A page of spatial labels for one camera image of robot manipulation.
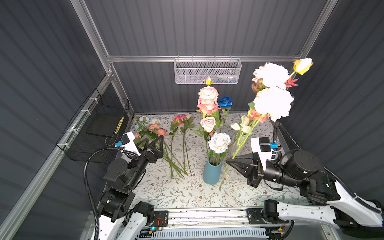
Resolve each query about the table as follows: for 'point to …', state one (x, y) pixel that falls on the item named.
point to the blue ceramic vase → (212, 170)
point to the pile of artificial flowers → (175, 151)
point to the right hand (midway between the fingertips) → (229, 162)
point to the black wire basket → (100, 134)
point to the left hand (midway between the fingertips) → (156, 138)
